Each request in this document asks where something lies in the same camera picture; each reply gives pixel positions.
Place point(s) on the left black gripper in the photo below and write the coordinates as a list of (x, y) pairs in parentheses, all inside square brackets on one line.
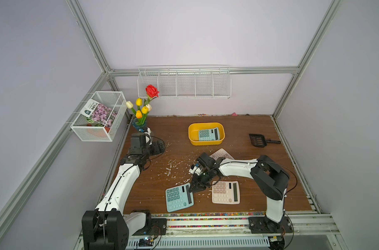
[(156, 150)]

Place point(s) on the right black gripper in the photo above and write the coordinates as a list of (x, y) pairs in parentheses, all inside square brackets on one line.
[(196, 183)]

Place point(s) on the teal calculator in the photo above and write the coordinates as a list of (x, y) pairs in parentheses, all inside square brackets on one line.
[(178, 198), (209, 134)]

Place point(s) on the pink calculator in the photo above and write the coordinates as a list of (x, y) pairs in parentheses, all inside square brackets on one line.
[(225, 192), (221, 153)]

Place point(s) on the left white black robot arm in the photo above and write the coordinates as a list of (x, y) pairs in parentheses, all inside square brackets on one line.
[(106, 227)]

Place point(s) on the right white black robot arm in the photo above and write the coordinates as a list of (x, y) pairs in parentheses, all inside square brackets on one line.
[(270, 177)]

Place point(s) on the yellow plastic storage box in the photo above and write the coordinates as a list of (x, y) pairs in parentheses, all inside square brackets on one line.
[(193, 130)]

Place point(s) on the glass vase with flowers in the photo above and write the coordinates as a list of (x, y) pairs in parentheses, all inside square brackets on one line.
[(143, 108)]

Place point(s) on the purple flower pot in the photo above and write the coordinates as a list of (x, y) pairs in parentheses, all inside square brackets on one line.
[(103, 116)]

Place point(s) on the white paper label card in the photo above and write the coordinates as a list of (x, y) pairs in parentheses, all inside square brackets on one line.
[(89, 108)]

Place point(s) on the black plastic scoop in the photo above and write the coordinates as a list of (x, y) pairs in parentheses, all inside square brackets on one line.
[(259, 141)]

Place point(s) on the small circuit board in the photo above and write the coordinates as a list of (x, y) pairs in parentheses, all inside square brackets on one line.
[(145, 242)]

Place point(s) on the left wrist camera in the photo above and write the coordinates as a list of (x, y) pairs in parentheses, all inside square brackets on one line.
[(149, 132)]

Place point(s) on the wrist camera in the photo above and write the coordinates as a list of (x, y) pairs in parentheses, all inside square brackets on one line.
[(195, 169), (149, 132)]

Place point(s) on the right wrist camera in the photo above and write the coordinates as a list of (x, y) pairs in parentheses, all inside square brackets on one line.
[(195, 169)]

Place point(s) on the white wire side basket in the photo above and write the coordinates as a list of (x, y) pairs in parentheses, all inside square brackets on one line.
[(111, 99)]

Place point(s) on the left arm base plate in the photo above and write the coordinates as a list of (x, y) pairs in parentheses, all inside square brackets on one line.
[(155, 225)]

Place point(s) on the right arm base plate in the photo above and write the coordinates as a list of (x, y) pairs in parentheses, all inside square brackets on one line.
[(263, 225)]

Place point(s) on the white wire wall shelf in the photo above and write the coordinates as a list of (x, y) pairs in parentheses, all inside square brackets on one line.
[(182, 82)]

